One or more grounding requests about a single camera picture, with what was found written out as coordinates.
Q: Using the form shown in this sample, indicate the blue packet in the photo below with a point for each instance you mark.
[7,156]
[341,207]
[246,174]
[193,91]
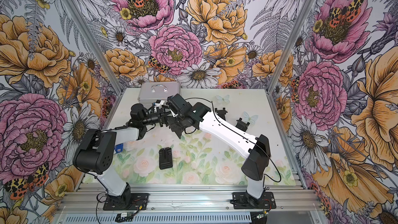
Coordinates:
[118,148]

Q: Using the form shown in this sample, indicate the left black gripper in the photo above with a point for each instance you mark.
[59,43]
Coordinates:
[162,116]

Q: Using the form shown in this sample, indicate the right aluminium corner post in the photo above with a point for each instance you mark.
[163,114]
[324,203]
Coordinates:
[301,19]

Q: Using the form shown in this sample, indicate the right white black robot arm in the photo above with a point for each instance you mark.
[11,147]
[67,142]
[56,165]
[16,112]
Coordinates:
[255,150]

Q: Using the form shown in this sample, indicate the aluminium front rail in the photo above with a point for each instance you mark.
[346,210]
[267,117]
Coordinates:
[189,198]

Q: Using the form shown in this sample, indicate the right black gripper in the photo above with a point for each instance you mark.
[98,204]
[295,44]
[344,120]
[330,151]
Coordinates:
[174,128]

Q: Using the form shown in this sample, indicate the black phone stand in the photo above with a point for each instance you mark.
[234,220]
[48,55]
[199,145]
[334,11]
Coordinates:
[221,113]
[243,126]
[179,124]
[165,158]

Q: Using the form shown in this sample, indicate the silver aluminium case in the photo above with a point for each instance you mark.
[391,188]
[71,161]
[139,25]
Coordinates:
[151,92]

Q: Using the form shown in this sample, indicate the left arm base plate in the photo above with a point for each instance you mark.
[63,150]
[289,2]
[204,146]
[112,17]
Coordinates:
[129,202]

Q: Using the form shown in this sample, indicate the small circuit board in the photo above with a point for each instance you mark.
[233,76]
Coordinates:
[124,217]

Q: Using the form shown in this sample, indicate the aluminium corner post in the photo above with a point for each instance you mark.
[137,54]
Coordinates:
[301,19]
[83,27]

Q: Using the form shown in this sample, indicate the left aluminium corner post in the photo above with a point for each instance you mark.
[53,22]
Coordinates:
[83,27]

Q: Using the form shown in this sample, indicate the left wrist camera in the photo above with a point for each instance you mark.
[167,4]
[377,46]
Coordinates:
[159,104]

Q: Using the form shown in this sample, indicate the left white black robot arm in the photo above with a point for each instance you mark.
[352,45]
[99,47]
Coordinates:
[94,156]

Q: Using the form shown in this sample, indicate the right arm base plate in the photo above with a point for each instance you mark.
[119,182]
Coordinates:
[242,200]

